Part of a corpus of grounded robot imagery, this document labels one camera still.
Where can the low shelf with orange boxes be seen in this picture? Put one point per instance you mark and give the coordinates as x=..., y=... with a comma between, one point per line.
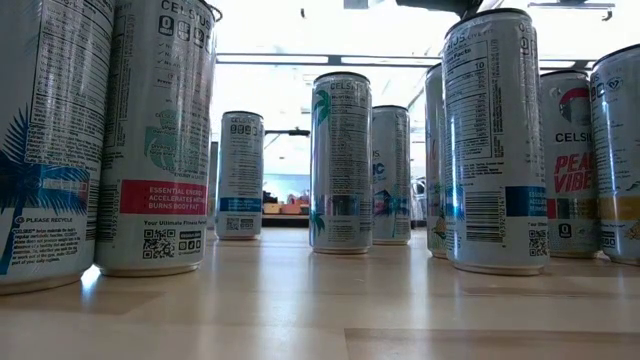
x=287, y=207

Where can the black horizontal rod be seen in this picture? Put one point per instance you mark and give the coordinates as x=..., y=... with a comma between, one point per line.
x=290, y=132

